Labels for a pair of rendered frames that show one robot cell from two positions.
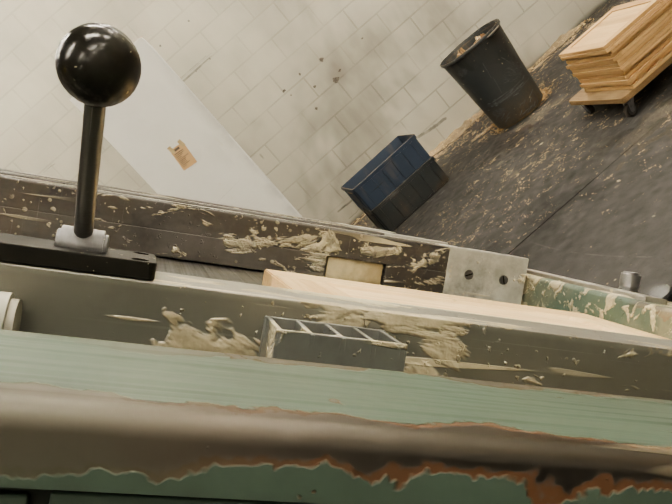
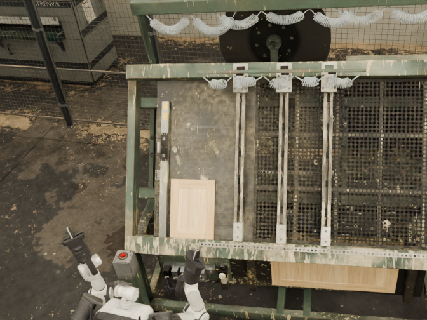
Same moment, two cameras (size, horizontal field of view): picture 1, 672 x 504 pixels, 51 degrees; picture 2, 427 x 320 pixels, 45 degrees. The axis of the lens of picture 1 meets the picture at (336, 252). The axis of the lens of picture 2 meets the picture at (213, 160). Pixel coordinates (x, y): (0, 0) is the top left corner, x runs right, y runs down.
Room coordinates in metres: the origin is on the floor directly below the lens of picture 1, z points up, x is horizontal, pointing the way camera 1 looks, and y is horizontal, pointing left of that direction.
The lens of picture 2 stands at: (1.77, -2.44, 3.46)
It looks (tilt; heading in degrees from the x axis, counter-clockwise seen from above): 38 degrees down; 112
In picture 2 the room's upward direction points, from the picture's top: 8 degrees counter-clockwise
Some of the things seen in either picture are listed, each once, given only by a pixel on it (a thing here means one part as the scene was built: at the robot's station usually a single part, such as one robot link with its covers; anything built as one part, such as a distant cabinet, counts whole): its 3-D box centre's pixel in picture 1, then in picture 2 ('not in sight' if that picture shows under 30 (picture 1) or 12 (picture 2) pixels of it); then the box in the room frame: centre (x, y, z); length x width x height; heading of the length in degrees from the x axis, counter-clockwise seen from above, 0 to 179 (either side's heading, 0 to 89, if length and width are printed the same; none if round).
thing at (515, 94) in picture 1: (495, 77); not in sight; (4.99, -1.70, 0.33); 0.52 x 0.51 x 0.65; 179
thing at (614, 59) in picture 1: (620, 60); not in sight; (3.70, -1.87, 0.20); 0.61 x 0.53 x 0.40; 179
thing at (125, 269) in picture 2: not in sight; (126, 265); (0.25, -0.48, 0.84); 0.12 x 0.12 x 0.18; 7
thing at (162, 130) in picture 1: (221, 190); not in sight; (4.82, 0.31, 1.03); 0.61 x 0.58 x 2.05; 179
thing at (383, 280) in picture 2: not in sight; (333, 263); (1.58, 0.08, 0.53); 0.90 x 0.02 x 0.55; 7
